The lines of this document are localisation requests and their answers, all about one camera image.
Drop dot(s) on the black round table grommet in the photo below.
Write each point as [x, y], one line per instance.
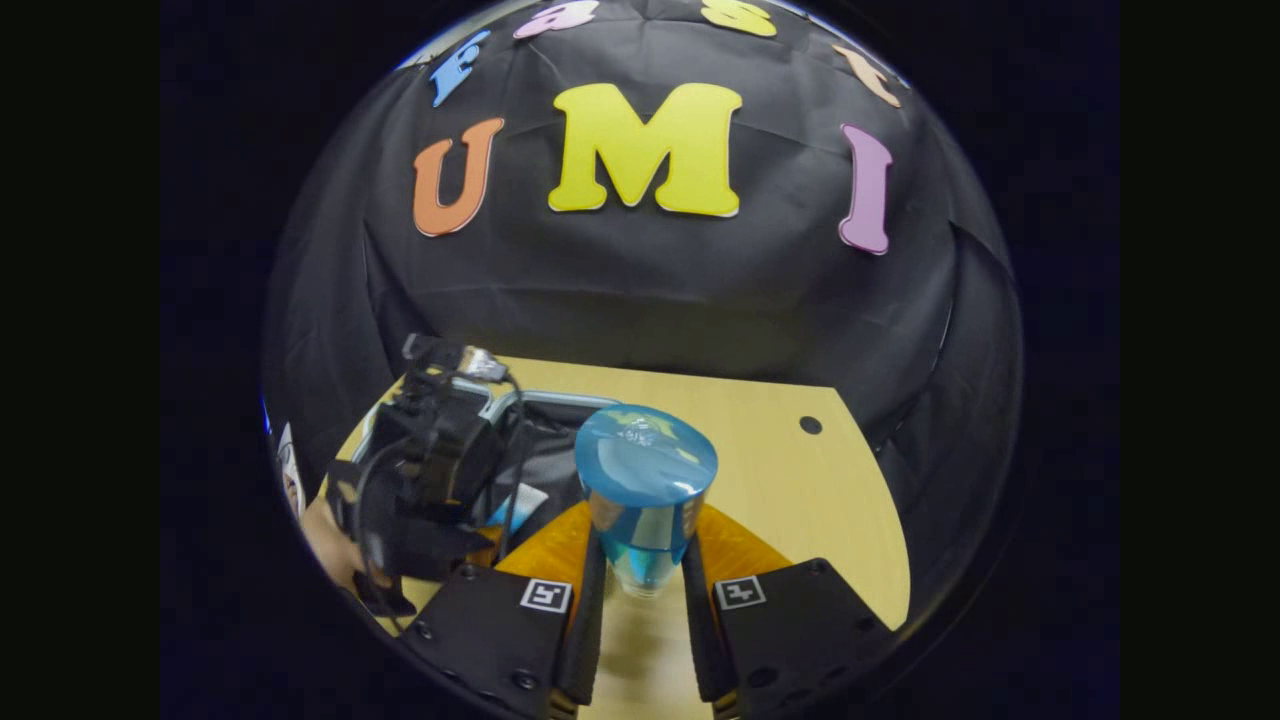
[810, 425]

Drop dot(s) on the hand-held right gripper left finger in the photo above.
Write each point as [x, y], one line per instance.
[500, 630]

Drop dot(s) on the black backdrop cloth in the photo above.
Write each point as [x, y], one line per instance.
[650, 300]

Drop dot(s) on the teal bottle with blue cap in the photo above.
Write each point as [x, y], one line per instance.
[645, 470]

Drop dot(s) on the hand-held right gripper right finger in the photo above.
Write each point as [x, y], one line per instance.
[790, 630]

